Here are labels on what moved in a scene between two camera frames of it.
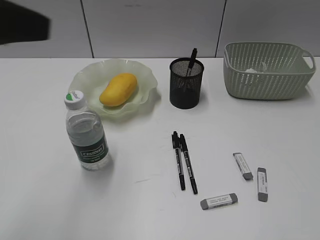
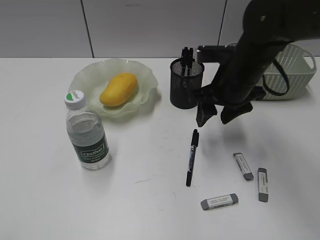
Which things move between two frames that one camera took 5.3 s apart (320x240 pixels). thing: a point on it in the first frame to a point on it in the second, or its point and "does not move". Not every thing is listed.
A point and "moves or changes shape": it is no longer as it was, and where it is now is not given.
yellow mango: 119,89 does not move
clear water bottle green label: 86,127 does not move
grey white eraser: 262,184 does not move
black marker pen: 192,62 moves or changes shape
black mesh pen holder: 185,90 does not move
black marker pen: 185,151 to 185,56
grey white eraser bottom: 218,201 does not move
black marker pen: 176,146 to 194,142
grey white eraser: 242,165 does not move
